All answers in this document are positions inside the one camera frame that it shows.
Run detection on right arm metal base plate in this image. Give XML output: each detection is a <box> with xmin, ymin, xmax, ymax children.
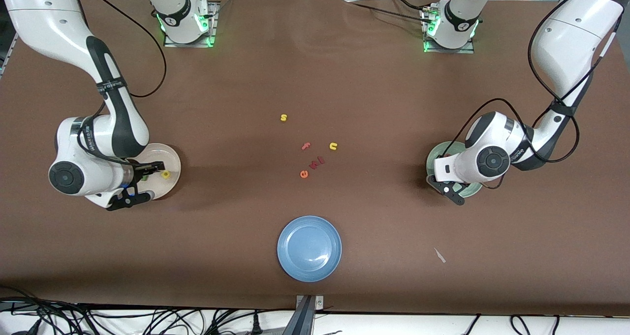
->
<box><xmin>163</xmin><ymin>1</ymin><xmax>219</xmax><ymax>48</ymax></box>

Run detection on metal bracket plate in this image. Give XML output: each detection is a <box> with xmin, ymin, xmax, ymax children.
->
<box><xmin>295</xmin><ymin>295</ymin><xmax>324</xmax><ymax>310</ymax></box>

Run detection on tangled black cables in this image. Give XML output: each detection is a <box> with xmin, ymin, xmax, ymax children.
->
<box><xmin>0</xmin><ymin>285</ymin><xmax>296</xmax><ymax>335</ymax></box>

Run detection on beige brown plate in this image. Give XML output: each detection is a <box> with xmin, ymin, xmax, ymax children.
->
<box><xmin>140</xmin><ymin>143</ymin><xmax>182</xmax><ymax>200</ymax></box>

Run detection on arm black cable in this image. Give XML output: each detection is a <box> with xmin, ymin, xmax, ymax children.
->
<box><xmin>441</xmin><ymin>0</ymin><xmax>618</xmax><ymax>164</ymax></box>
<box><xmin>74</xmin><ymin>0</ymin><xmax>168</xmax><ymax>168</ymax></box>

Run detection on brown table cover sheet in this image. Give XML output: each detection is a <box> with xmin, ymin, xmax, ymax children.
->
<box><xmin>0</xmin><ymin>0</ymin><xmax>630</xmax><ymax>317</ymax></box>

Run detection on dark aluminium post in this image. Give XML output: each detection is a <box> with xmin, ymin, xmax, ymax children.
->
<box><xmin>282</xmin><ymin>296</ymin><xmax>315</xmax><ymax>335</ymax></box>

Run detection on aluminium table edge rail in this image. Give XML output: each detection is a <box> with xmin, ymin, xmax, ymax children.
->
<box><xmin>0</xmin><ymin>30</ymin><xmax>20</xmax><ymax>77</ymax></box>

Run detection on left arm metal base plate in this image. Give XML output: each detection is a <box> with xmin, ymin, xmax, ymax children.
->
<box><xmin>421</xmin><ymin>6</ymin><xmax>475</xmax><ymax>54</ymax></box>

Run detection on green plate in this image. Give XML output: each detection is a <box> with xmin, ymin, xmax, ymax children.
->
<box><xmin>426</xmin><ymin>141</ymin><xmax>483</xmax><ymax>199</ymax></box>

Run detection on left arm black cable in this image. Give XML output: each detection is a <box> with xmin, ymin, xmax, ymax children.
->
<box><xmin>441</xmin><ymin>0</ymin><xmax>618</xmax><ymax>164</ymax></box>

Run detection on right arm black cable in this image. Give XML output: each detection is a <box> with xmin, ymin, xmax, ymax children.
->
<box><xmin>74</xmin><ymin>0</ymin><xmax>168</xmax><ymax>168</ymax></box>

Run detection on blue plate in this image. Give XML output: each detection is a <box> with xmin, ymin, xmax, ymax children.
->
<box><xmin>277</xmin><ymin>215</ymin><xmax>343</xmax><ymax>282</ymax></box>

